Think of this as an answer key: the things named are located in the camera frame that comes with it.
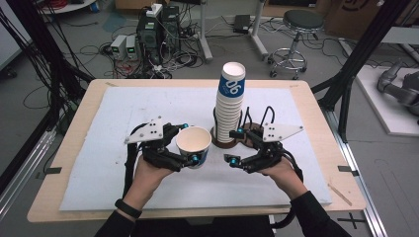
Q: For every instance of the white table mat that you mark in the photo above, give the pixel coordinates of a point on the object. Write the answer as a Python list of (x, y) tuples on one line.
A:
[(108, 108)]

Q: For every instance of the black wristband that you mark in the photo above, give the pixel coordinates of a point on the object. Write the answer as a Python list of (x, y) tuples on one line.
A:
[(128, 208)]

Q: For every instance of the white round table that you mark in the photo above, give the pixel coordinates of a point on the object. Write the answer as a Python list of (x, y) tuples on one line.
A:
[(70, 6)]

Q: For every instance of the white power strip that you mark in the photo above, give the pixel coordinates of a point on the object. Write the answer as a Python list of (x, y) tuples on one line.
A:
[(154, 10)]

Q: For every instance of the white floor platform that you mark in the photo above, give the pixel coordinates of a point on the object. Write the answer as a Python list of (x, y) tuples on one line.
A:
[(382, 112)]

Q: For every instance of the single white blue paper cup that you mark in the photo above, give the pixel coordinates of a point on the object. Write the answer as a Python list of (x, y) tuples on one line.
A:
[(193, 140)]

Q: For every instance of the black tape cross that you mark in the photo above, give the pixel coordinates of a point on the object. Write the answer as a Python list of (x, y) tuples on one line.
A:
[(353, 220)]

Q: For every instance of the person's right hand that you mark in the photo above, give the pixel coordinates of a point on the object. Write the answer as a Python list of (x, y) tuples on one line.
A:
[(290, 181)]

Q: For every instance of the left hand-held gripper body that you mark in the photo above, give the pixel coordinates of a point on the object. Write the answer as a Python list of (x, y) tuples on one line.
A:
[(150, 131)]

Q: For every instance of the person's dark clothing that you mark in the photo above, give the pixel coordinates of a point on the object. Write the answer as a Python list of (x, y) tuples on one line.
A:
[(204, 228)]

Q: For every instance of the brown cardboard box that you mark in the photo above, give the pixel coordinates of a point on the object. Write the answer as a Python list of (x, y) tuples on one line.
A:
[(349, 16)]

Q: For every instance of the large black computer tower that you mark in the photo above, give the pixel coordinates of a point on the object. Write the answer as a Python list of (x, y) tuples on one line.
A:
[(150, 39)]

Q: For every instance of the black frame post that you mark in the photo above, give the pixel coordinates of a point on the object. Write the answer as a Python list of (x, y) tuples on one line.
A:
[(359, 56)]

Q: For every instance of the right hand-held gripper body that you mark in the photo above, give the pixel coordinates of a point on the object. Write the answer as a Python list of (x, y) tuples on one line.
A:
[(280, 131)]

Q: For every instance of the black flat box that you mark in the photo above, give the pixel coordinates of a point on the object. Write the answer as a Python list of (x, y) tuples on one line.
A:
[(242, 23)]

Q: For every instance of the black round stool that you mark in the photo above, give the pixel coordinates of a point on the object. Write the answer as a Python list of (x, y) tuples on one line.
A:
[(303, 19)]

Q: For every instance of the white desk leg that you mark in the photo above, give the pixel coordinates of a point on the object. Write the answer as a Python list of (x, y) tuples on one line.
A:
[(204, 36), (258, 33)]

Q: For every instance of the person's left hand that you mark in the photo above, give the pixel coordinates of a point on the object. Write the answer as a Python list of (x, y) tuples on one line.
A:
[(145, 184)]

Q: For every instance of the aluminium rail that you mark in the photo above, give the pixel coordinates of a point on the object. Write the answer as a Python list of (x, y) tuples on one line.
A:
[(23, 168), (355, 171)]

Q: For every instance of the white power supply unit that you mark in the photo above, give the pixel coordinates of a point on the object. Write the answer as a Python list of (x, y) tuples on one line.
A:
[(118, 46), (131, 47)]

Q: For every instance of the black tape strip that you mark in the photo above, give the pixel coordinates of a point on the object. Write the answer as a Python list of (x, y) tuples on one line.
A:
[(53, 170), (346, 169)]

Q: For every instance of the stack of paper cups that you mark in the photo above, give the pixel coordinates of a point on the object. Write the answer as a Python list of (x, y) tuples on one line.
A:
[(229, 112)]

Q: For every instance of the slim black computer tower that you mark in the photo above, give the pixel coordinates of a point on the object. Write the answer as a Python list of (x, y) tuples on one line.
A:
[(171, 26)]

